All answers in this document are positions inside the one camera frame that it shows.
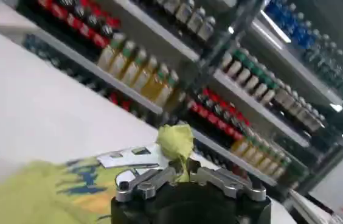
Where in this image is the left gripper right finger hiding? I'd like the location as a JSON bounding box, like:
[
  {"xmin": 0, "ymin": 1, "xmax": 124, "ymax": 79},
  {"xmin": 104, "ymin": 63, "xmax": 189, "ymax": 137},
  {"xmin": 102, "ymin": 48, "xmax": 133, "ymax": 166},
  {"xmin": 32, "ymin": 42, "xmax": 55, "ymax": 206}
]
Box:
[{"xmin": 187, "ymin": 158, "xmax": 268, "ymax": 202}]

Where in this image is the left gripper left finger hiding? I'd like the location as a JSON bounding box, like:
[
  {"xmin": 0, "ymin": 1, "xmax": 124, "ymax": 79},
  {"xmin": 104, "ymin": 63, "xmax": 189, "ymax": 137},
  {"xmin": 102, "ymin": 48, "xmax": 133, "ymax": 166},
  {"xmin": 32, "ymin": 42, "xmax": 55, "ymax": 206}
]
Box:
[{"xmin": 115, "ymin": 166, "xmax": 179, "ymax": 203}]

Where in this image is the yellow-green printed t-shirt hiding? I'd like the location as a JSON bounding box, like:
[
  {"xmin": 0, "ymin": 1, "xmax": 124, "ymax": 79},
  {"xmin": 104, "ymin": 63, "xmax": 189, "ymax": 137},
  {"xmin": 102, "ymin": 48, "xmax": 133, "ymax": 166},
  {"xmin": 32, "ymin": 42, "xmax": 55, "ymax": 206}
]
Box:
[{"xmin": 0, "ymin": 124, "xmax": 195, "ymax": 224}]

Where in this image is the shelf rack with bottles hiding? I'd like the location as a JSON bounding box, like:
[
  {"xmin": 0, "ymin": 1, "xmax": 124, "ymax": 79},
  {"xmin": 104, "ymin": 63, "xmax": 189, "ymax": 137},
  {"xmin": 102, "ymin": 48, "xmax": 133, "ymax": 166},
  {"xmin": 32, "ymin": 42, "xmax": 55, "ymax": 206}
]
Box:
[
  {"xmin": 16, "ymin": 0, "xmax": 224, "ymax": 131},
  {"xmin": 186, "ymin": 0, "xmax": 343, "ymax": 195}
]

